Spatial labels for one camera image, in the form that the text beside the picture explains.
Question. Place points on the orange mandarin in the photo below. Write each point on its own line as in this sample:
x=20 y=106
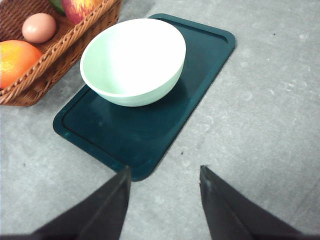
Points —
x=16 y=59

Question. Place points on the light green ceramic bowl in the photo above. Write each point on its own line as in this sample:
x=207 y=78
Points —
x=134 y=63

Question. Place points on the dark rectangular tray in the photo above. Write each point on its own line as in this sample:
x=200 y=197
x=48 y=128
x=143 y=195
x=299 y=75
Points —
x=140 y=137

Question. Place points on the green lime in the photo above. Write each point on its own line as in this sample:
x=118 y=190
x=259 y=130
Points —
x=58 y=4

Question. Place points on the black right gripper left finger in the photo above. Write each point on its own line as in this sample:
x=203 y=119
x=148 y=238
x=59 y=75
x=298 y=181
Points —
x=99 y=216

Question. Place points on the brown egg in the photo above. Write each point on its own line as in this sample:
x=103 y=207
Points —
x=38 y=28

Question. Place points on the red striped apple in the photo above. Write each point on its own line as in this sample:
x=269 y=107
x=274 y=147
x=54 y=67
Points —
x=76 y=10

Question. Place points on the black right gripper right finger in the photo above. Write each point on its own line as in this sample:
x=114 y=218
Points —
x=231 y=215

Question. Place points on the brown wicker basket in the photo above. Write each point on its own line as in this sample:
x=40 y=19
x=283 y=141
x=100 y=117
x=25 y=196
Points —
x=60 y=56

